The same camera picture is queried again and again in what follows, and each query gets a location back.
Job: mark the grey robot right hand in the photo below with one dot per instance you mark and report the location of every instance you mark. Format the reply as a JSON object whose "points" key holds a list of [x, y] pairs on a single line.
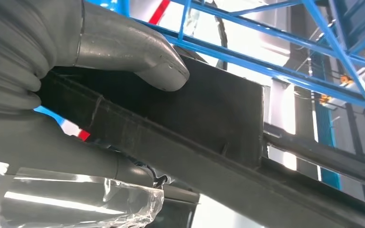
{"points": [[122, 41]]}

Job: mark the blue metal shelf rack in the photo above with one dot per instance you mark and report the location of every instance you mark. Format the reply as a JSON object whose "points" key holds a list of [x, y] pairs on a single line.
{"points": [[264, 70]]}

